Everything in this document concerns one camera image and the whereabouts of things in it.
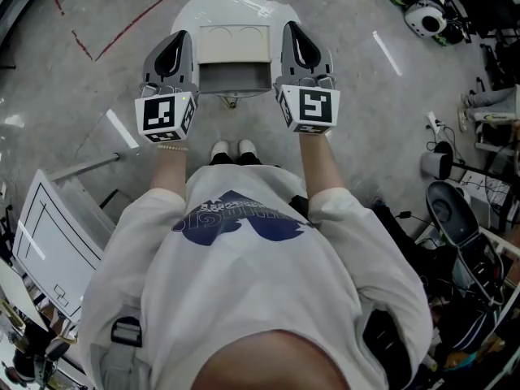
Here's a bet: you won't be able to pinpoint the white cylinder device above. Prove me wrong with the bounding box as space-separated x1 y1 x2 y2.
420 151 454 180

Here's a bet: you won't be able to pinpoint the white flat panel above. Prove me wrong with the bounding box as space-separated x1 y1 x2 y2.
0 258 48 332

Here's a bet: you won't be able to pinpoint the black trousers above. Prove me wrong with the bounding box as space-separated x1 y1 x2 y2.
209 152 265 167

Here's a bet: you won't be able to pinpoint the grey strap with black buckle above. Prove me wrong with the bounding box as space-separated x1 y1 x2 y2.
91 316 152 390

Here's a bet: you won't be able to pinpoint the person's left forearm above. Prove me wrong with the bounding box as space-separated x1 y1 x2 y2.
149 146 189 202

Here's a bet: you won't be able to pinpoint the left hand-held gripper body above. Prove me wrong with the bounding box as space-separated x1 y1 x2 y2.
134 80 200 144

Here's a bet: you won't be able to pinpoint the white power strip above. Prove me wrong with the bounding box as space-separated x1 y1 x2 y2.
426 110 444 134

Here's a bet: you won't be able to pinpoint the white board with black lines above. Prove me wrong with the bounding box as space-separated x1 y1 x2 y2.
11 169 105 324

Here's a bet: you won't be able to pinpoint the beige drawer box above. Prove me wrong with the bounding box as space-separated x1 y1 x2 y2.
197 25 274 64

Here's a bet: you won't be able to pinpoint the black shoulder strap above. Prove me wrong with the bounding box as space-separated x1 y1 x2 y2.
363 309 412 375

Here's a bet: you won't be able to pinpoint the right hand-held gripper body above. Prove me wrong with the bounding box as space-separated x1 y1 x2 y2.
272 73 341 137

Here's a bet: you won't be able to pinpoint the grey metal pole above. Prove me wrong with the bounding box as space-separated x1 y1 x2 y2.
50 152 121 183

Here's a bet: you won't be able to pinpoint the round white table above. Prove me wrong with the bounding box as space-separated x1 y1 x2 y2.
169 0 304 109

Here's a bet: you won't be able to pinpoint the white printed t-shirt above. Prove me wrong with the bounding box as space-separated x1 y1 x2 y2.
76 164 434 390

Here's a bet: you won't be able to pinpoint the person's right forearm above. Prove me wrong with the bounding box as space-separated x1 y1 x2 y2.
298 132 349 201

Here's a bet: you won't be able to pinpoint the white round helmet device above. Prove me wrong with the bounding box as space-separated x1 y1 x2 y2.
404 0 449 38

